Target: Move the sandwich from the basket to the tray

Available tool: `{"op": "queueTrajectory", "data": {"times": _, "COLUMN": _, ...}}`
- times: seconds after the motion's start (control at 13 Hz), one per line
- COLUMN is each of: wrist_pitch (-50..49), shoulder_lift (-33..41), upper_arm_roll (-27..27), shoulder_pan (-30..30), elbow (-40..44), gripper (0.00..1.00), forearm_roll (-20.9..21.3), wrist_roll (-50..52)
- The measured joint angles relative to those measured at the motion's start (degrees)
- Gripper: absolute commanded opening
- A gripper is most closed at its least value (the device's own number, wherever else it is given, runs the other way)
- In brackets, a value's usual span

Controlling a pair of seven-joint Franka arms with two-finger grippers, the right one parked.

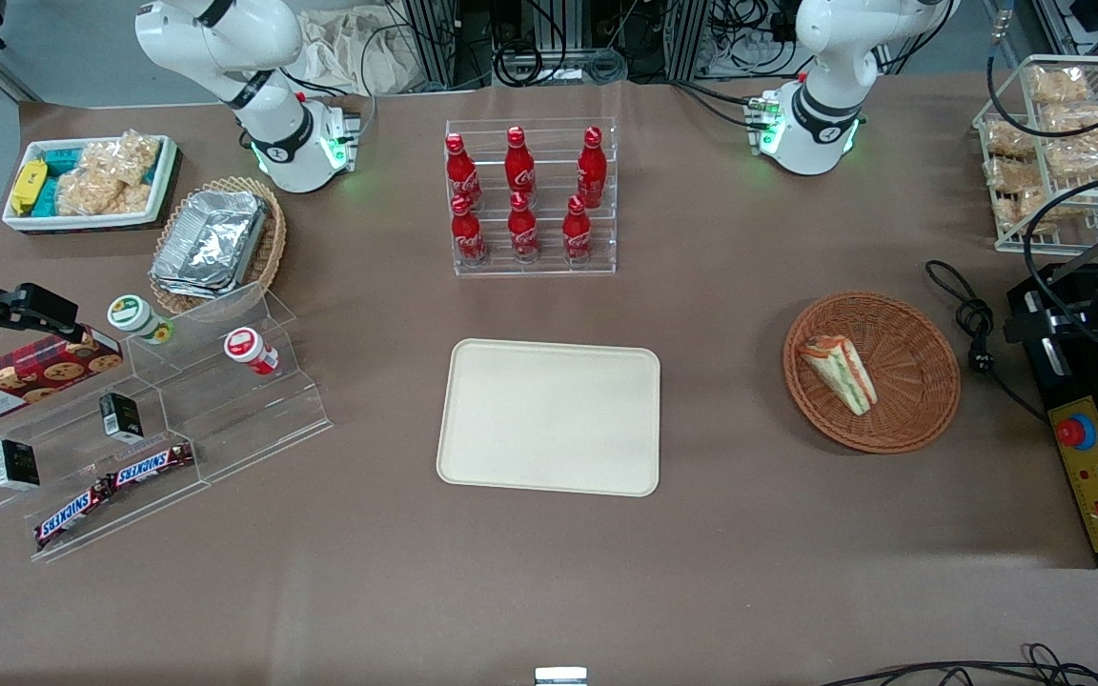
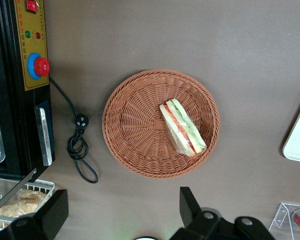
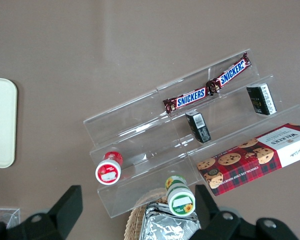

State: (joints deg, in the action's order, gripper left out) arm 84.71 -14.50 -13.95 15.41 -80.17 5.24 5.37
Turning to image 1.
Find clear acrylic bottle rack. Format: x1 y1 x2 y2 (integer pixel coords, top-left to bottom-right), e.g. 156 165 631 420
444 117 619 278

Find beige cloth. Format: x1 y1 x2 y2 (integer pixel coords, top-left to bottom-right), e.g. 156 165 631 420
296 10 426 96

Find green lid yogurt cup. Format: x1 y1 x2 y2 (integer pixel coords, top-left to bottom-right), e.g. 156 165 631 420
107 294 175 346

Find Snickers chocolate bar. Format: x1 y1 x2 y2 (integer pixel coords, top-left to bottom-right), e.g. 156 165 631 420
34 479 113 551
106 441 195 490

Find black cable bundle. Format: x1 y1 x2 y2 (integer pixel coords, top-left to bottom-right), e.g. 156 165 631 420
821 643 1098 686

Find red cola bottle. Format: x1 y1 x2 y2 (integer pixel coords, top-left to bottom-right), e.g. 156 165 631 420
507 192 541 264
444 132 482 211
577 126 607 209
451 193 488 267
504 125 537 206
562 194 594 263

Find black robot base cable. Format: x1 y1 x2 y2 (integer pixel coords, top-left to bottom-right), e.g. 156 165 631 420
671 79 762 131

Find yellow snack packet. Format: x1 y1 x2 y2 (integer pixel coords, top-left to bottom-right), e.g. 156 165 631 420
10 159 49 215

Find clear rice cracker bag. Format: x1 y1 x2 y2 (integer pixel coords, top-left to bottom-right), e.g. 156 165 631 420
986 122 1038 159
82 131 161 188
985 157 1046 196
54 167 153 217
1028 65 1091 105
995 189 1057 235
1040 103 1098 178

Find clear acrylic stepped stand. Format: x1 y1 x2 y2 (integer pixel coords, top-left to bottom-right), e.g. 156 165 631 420
0 279 334 563

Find black yellow control box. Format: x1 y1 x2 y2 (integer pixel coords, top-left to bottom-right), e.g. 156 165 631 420
1006 259 1098 570

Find red tartan cookie box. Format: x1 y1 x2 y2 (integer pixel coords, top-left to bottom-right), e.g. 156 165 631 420
0 326 124 430

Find oval light wicker basket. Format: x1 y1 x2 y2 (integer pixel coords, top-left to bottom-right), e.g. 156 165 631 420
149 175 288 317

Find aluminium profile post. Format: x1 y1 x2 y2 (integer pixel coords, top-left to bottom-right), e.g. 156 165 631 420
403 0 459 91
668 0 712 82

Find white rectangular bin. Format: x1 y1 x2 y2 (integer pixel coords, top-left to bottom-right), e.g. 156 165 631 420
2 134 178 234

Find red lid yogurt cup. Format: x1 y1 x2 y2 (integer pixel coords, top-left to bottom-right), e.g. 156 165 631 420
223 327 280 376

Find small black box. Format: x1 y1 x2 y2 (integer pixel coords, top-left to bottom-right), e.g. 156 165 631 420
98 392 144 444
0 438 41 493

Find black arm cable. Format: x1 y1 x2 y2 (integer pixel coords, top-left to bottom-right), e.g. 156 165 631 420
1024 164 1098 368
986 52 1098 137

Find aluminium foil container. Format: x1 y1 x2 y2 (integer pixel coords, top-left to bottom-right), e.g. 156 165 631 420
150 190 270 299

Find triangular sandwich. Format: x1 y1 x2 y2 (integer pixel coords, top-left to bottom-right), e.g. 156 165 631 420
797 333 880 418

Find grey coiled cable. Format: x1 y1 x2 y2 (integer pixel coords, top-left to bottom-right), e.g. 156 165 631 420
492 46 628 89

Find round brown wicker basket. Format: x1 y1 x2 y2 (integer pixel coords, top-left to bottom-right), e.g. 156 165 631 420
783 291 962 454

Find cream plastic tray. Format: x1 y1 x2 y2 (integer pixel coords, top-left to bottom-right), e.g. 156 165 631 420
436 338 661 498

